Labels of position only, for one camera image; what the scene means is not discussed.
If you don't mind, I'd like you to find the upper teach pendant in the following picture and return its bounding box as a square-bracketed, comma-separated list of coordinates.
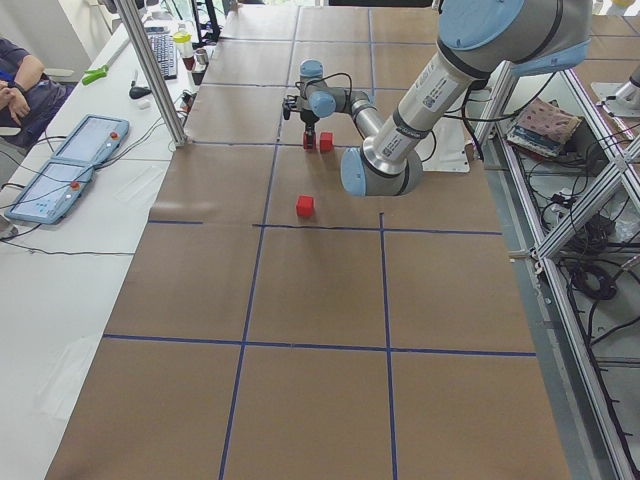
[52, 114, 130, 167]

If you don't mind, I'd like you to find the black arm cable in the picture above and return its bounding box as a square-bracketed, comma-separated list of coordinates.
[294, 72, 354, 116]

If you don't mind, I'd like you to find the yellow lidded bottle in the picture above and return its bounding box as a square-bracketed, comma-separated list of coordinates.
[172, 22, 194, 63]

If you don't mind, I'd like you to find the black keyboard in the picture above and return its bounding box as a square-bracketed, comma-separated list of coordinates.
[148, 34, 178, 80]

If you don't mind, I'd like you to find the black computer mouse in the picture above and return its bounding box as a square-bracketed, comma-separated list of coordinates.
[129, 86, 151, 100]

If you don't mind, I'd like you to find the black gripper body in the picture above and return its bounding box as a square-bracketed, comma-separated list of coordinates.
[300, 109, 320, 128]

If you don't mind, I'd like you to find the white camera mast pillar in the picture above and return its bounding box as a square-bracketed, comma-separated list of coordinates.
[415, 118, 470, 173]

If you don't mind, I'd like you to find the seated person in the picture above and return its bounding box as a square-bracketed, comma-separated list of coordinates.
[1, 37, 74, 150]

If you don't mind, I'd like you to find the teach pendant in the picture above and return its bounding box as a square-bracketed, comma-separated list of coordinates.
[52, 114, 130, 167]
[6, 160, 95, 225]

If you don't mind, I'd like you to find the silver arm base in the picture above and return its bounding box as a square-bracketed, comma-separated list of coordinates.
[591, 67, 639, 119]

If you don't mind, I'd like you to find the aluminium frame post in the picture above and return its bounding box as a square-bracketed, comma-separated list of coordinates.
[114, 0, 187, 147]

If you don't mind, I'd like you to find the lower teach pendant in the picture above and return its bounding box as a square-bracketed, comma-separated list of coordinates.
[6, 160, 95, 225]

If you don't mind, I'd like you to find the metal cup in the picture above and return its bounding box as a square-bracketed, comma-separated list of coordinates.
[194, 48, 209, 66]

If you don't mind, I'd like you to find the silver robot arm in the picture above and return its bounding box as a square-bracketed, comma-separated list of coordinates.
[282, 1, 592, 196]

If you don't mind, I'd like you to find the green handled tool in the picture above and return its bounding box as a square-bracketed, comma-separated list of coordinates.
[81, 64, 110, 86]

